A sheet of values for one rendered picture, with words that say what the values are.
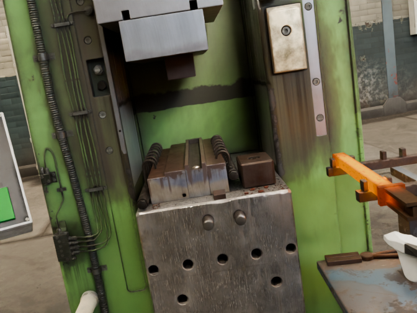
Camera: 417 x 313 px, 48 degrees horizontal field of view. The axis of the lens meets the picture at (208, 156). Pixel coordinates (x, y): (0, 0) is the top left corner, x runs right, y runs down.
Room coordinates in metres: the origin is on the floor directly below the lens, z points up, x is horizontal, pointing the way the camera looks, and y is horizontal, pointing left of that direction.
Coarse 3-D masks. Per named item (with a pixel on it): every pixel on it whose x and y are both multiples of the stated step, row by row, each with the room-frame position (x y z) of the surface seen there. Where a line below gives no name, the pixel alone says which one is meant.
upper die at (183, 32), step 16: (160, 16) 1.14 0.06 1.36; (176, 16) 1.14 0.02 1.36; (192, 16) 1.14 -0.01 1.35; (128, 32) 1.14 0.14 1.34; (144, 32) 1.14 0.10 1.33; (160, 32) 1.14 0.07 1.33; (176, 32) 1.14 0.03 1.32; (192, 32) 1.14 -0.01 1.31; (128, 48) 1.14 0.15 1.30; (144, 48) 1.14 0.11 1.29; (160, 48) 1.14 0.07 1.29; (176, 48) 1.14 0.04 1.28; (192, 48) 1.14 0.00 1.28
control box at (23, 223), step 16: (0, 112) 1.11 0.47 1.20; (0, 128) 1.08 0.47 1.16; (0, 144) 1.06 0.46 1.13; (0, 160) 1.04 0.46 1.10; (0, 176) 1.02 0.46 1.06; (16, 176) 1.03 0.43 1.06; (16, 192) 1.01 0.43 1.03; (16, 208) 0.99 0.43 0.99; (0, 224) 0.96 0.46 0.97; (16, 224) 0.97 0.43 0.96; (32, 224) 1.00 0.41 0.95
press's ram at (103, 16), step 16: (96, 0) 1.14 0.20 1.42; (112, 0) 1.14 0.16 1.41; (128, 0) 1.14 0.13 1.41; (144, 0) 1.14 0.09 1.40; (160, 0) 1.14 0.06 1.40; (176, 0) 1.14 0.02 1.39; (192, 0) 1.14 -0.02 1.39; (208, 0) 1.14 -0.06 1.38; (96, 16) 1.14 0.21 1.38; (112, 16) 1.14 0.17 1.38; (128, 16) 1.26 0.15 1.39; (144, 16) 1.14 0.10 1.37; (208, 16) 1.35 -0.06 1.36
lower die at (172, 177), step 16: (176, 144) 1.55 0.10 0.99; (208, 144) 1.44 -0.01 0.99; (160, 160) 1.36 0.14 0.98; (176, 160) 1.27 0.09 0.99; (208, 160) 1.19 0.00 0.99; (224, 160) 1.16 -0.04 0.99; (160, 176) 1.14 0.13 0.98; (176, 176) 1.14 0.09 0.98; (192, 176) 1.14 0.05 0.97; (208, 176) 1.14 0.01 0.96; (224, 176) 1.14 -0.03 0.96; (160, 192) 1.14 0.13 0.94; (176, 192) 1.14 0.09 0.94; (192, 192) 1.14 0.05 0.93; (208, 192) 1.14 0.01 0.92
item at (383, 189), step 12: (336, 156) 1.07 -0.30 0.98; (348, 156) 1.05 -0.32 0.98; (348, 168) 0.98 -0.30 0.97; (360, 168) 0.94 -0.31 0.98; (372, 180) 0.84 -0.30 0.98; (384, 180) 0.83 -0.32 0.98; (372, 192) 0.83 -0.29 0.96; (384, 192) 0.77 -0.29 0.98; (396, 192) 0.74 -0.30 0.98; (408, 192) 0.73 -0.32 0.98; (384, 204) 0.77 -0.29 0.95; (396, 204) 0.74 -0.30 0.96; (408, 204) 0.68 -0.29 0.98; (408, 216) 0.69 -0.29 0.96
